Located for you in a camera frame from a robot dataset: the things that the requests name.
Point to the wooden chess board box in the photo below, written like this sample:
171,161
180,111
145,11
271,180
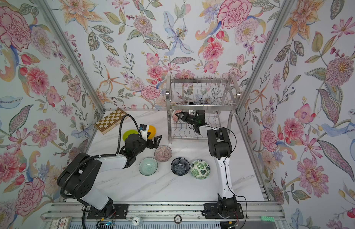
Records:
110,121

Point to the green leaf pattern bowl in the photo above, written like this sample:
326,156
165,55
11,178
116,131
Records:
200,169

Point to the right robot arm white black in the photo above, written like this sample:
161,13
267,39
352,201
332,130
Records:
220,148

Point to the pale green ceramic bowl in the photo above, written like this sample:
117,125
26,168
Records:
148,166

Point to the orange yellow plastic bowl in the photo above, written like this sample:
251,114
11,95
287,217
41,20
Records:
151,132

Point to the lime green plastic bowl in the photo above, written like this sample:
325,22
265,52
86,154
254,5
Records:
128,133

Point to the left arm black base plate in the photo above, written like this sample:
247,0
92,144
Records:
117,211

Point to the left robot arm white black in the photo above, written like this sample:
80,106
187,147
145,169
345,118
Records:
77,180

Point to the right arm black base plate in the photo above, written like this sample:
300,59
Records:
211,211

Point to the aluminium front rail frame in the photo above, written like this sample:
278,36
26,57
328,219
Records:
200,211

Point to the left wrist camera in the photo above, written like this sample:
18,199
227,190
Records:
144,131

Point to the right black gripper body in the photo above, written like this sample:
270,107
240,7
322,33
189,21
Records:
190,119

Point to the two-tier steel dish rack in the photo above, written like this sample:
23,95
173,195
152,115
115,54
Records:
214,95

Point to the dark blue floral bowl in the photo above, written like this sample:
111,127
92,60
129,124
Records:
180,166

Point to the pink striped ceramic bowl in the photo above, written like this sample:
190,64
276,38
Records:
163,153

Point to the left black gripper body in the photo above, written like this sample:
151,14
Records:
147,142

